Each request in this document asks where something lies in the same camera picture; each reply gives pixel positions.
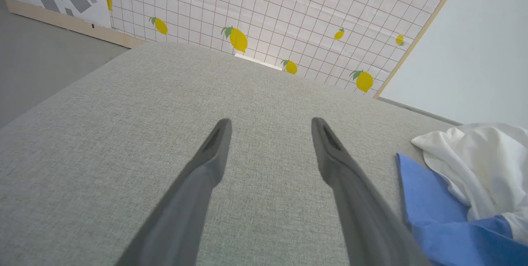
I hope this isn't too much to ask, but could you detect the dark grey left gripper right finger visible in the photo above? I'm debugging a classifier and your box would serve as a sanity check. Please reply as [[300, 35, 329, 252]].
[[311, 117, 432, 266]]

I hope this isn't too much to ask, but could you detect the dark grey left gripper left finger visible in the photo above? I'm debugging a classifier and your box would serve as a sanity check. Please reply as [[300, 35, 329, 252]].
[[115, 118, 232, 266]]

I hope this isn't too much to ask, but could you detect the white and blue garment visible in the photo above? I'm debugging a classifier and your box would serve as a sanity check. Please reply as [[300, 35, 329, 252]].
[[396, 123, 528, 266]]

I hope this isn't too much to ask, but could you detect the lemon print grid panel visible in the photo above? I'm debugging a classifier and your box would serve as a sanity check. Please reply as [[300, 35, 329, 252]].
[[102, 0, 469, 98]]

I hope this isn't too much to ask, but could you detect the light wooden skirting board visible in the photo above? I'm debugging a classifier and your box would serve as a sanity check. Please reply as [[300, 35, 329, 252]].
[[3, 0, 147, 49]]

